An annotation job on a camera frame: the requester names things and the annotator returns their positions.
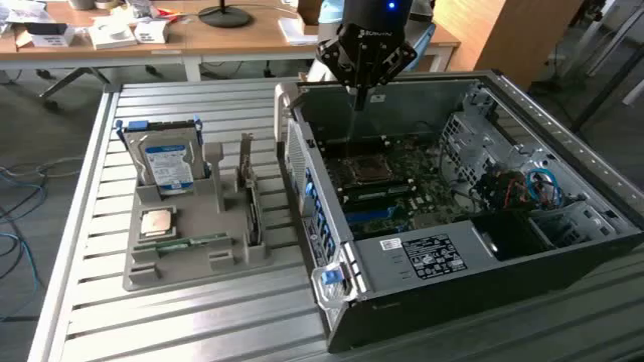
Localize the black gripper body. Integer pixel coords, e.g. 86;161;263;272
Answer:
335;0;408;88

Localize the green graphics card black shroud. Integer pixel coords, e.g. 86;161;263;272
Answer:
235;131;267;250

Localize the white paper stack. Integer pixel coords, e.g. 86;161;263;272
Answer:
278;17;319;47

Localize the brown cardboard box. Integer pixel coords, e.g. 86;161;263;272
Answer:
296;0;323;26

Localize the wooden desk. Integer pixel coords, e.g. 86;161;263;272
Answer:
0;0;462;82

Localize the black round lamp base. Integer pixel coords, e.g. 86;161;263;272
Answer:
198;0;252;28

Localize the wooden cabinet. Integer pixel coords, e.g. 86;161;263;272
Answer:
472;0;588;91

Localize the CPU socket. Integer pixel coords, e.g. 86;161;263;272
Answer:
347;155;396;184

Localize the green RAM stick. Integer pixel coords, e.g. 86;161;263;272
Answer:
351;184;408;203
134;232;228;253

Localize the green motherboard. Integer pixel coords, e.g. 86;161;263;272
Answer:
322;139;484;241

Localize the white box with dark label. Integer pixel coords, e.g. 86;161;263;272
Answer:
134;20;171;44

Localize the blue expansion slot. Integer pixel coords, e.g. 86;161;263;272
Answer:
346;209;396;223

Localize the hard disk in blue caddy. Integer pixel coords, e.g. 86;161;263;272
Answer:
115;115;208;197

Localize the white box with round insert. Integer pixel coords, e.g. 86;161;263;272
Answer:
88;17;138;50

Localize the black plastic air shroud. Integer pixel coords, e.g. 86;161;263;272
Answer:
472;210;558;261

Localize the grey parts rack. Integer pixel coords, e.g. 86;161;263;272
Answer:
123;142;276;292

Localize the grey power supply unit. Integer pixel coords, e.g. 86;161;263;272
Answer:
351;220;499;291

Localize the metal disk bay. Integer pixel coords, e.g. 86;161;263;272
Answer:
527;201;620;248

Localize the CPU with metal lid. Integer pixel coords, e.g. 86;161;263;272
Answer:
139;210;175;237

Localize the white box with black lid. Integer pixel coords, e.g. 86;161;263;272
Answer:
23;22;76;48

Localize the blue case latch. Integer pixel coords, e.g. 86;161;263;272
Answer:
322;265;347;286

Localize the loose papers pile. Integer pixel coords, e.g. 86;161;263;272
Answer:
0;0;56;24

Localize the black open PC case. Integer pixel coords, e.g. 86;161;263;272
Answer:
274;69;644;354

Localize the red wire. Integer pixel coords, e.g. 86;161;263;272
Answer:
506;179;530;203

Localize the blue data wire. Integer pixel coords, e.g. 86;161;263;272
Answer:
526;167;564;210

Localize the grey floor cable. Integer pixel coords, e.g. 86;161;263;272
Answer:
0;156;84;180

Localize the blue floor cable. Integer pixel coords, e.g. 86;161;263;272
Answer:
0;167;47;322

